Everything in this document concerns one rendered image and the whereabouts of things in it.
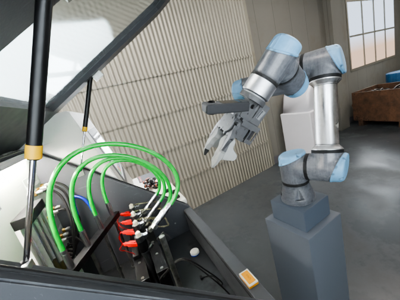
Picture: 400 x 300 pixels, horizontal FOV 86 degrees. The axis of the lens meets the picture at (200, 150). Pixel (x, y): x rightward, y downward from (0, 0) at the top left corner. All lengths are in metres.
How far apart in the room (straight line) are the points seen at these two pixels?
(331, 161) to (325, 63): 0.38
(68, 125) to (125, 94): 1.62
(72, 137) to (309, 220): 1.06
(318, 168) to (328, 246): 0.39
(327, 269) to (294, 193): 0.39
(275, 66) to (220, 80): 2.59
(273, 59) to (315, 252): 0.83
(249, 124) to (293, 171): 0.48
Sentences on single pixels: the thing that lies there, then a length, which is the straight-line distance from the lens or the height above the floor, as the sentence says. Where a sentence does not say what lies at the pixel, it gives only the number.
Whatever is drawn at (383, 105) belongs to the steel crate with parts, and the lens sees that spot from 5.26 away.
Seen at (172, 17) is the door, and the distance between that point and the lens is 3.03.
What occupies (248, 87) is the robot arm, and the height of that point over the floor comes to 1.46.
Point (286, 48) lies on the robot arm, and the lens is 0.58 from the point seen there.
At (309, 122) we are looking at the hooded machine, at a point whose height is 0.66.
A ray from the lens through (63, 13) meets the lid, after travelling 0.50.
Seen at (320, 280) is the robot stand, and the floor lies 0.56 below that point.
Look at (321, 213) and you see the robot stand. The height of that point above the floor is 0.83.
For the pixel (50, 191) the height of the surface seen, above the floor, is 1.34.
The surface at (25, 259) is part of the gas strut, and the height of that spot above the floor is 1.32.
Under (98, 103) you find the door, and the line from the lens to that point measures 2.55.
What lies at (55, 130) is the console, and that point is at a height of 1.49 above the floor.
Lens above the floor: 1.48
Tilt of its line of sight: 14 degrees down
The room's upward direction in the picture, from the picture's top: 15 degrees counter-clockwise
